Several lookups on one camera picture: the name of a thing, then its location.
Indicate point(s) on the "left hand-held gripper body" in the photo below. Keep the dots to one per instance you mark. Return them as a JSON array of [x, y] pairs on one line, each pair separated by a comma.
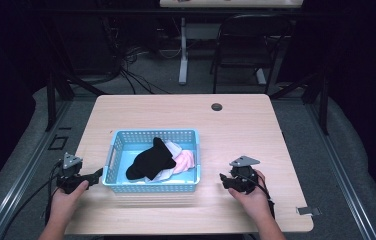
[[71, 175]]

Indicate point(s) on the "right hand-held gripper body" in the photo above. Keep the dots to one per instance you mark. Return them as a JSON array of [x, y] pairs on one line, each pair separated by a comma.
[[244, 176]]

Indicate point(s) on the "blue perforated plastic basket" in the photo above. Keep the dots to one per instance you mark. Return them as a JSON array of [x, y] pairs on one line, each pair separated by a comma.
[[126, 156]]

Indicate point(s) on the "person's left hand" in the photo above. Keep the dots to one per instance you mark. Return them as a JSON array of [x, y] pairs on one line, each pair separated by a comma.
[[63, 201]]

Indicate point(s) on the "person's right hand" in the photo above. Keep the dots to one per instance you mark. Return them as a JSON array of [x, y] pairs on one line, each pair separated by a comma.
[[256, 203]]

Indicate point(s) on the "pink sock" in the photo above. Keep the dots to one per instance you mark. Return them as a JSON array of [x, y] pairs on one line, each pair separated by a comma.
[[185, 161]]

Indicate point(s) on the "black sock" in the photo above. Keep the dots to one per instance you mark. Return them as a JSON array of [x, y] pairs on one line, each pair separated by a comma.
[[151, 161]]

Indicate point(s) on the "light grey sock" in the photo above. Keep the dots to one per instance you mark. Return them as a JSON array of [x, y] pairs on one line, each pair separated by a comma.
[[174, 148]]

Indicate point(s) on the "white desk leg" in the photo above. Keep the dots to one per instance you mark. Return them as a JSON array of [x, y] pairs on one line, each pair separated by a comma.
[[261, 76], [183, 50]]

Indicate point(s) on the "black folding chair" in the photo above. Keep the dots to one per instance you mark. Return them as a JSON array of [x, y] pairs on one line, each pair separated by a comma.
[[252, 40]]

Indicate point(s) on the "light wooden background desk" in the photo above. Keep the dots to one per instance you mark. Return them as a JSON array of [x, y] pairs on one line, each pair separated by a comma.
[[229, 2]]

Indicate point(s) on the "black floor socket frame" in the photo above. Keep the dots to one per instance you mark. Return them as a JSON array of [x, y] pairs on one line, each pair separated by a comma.
[[58, 142]]

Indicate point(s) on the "aluminium floor rail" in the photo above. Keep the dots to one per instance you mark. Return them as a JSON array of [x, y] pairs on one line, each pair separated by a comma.
[[341, 173], [19, 176]]

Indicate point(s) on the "grey metal bracket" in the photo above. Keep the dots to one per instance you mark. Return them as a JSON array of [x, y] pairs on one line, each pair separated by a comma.
[[308, 211]]

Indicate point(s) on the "black metal stand frame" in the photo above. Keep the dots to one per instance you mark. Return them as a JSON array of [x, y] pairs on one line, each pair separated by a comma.
[[323, 103], [52, 100]]

